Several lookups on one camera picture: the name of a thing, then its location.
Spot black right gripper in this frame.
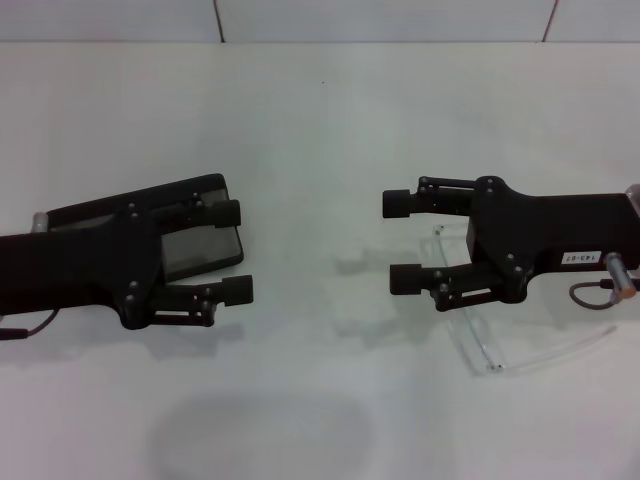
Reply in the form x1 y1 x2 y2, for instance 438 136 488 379
382 174 640 314

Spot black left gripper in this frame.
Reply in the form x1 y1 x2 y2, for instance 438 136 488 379
0 192 255 332

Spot black glasses case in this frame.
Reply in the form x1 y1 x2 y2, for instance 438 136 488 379
47 173 245 282

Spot clear white glasses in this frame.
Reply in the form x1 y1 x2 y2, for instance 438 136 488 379
429 222 619 376

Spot silver right gripper connector stub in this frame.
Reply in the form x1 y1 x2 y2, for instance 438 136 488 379
605 252 640 292

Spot dark right gripper cable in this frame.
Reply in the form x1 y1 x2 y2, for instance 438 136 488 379
569 280 640 311

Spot dark gripper cable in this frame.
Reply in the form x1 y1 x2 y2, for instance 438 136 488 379
0 305 67 342
569 280 640 311

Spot dark left gripper cable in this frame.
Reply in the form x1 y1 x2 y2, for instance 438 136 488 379
0 305 67 342

